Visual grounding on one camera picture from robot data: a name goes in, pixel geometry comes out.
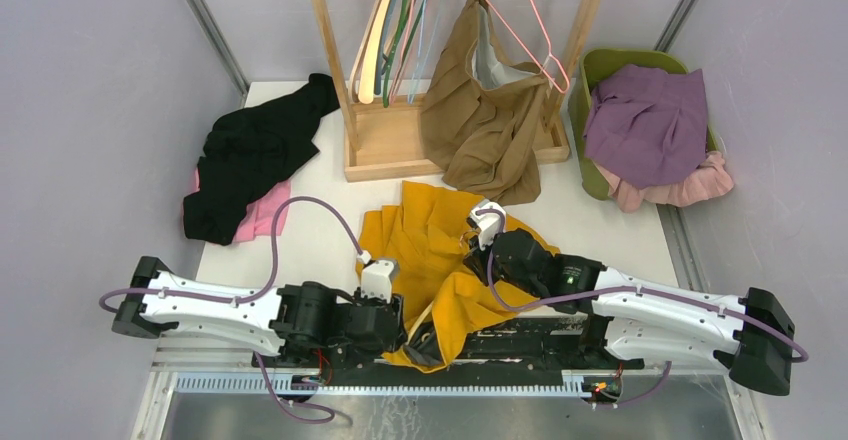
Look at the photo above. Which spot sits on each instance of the blue wire hanger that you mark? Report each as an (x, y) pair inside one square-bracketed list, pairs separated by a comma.
[(421, 56)]

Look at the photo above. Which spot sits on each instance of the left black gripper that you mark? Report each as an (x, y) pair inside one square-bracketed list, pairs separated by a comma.
[(396, 301)]

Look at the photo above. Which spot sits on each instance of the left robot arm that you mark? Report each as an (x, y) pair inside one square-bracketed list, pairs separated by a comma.
[(286, 324)]

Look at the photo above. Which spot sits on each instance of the light pink ruffled garment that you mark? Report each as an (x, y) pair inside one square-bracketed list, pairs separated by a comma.
[(710, 180)]

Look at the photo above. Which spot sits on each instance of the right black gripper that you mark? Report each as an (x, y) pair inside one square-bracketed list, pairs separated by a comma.
[(477, 258)]

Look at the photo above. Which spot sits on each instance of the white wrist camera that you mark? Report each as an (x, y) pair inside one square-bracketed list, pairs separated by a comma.
[(488, 219), (376, 277)]

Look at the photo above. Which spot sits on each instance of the yellow garment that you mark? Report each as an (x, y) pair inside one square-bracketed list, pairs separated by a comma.
[(422, 233)]

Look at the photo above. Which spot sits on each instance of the beige wooden hanger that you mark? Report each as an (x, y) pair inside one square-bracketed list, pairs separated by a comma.
[(363, 74)]

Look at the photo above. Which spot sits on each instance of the yellow plastic hanger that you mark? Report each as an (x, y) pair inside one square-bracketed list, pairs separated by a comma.
[(422, 337)]

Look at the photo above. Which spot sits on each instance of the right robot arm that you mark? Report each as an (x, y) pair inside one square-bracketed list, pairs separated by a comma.
[(750, 337)]

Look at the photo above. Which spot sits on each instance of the tan pleated skirt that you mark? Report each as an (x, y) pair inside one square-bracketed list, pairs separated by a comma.
[(481, 114)]

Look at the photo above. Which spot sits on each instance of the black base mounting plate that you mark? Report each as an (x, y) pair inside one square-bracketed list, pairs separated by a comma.
[(522, 352)]

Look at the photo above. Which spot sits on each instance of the pink wire hanger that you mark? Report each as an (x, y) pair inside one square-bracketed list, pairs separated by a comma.
[(523, 21), (399, 50)]

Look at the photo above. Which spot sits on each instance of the purple garment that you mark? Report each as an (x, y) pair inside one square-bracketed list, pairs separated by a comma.
[(648, 126)]

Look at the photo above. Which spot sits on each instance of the green plastic hanger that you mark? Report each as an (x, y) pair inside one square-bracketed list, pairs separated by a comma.
[(393, 30)]

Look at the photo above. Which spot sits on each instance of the wooden hanger rack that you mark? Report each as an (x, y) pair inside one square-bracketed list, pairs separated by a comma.
[(385, 142)]

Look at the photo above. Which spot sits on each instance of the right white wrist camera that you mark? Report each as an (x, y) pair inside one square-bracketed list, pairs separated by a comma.
[(488, 219)]

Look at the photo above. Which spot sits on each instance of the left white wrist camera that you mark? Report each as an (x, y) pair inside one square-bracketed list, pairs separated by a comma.
[(376, 277)]

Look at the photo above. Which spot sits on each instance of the grey plastic hanger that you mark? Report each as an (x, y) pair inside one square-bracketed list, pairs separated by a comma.
[(383, 45)]

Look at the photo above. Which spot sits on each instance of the aluminium frame rail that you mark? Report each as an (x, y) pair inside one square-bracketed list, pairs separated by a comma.
[(198, 392)]

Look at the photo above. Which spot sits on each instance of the black garment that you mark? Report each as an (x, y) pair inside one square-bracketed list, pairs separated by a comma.
[(248, 155)]

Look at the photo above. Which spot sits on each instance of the green plastic bin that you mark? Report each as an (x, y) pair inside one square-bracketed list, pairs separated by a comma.
[(595, 66)]

